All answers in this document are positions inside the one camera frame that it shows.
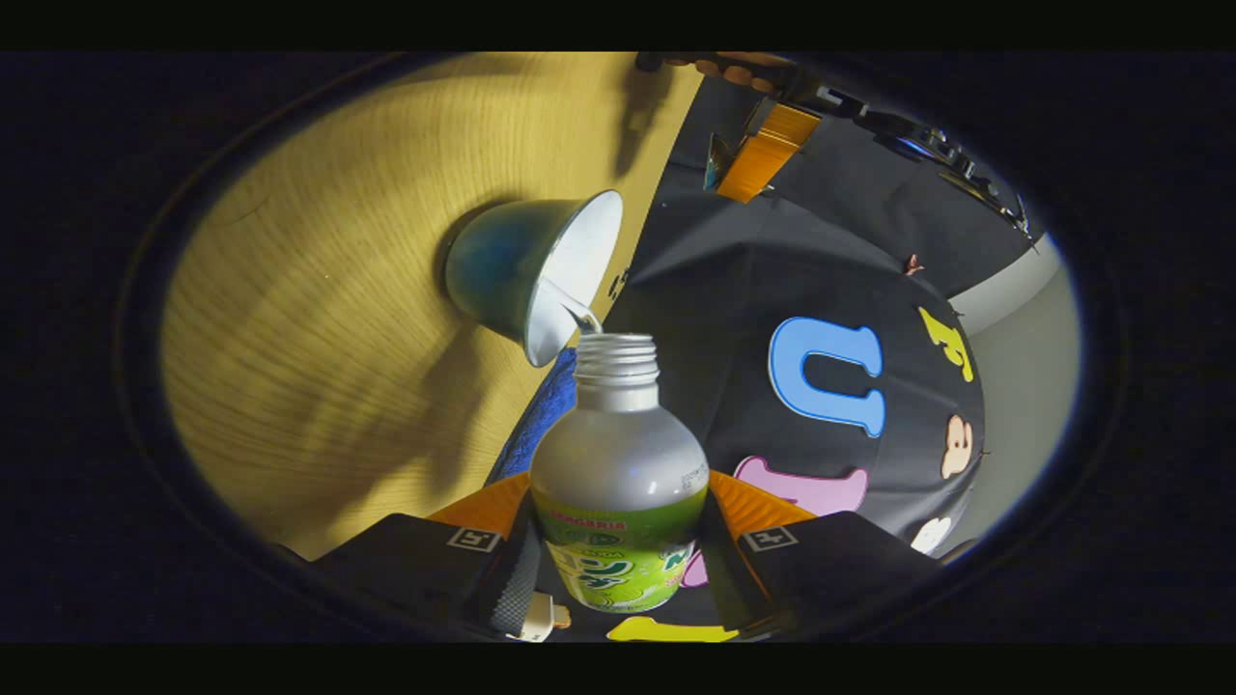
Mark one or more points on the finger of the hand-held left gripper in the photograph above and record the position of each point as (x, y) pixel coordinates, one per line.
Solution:
(768, 150)

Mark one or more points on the white and blue teacup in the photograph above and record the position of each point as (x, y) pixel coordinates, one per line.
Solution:
(502, 261)

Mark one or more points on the blue towel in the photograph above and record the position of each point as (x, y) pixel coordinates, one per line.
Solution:
(541, 415)

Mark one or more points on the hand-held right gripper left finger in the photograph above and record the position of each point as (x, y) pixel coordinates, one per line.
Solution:
(507, 598)

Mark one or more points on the white toaster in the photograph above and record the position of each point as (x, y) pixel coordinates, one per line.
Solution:
(539, 618)

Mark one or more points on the silver green water bottle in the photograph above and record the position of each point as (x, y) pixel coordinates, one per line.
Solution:
(618, 454)

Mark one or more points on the black backdrop cloth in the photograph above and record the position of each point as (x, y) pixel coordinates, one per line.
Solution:
(772, 270)

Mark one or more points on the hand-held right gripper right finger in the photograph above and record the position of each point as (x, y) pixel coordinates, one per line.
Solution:
(734, 589)

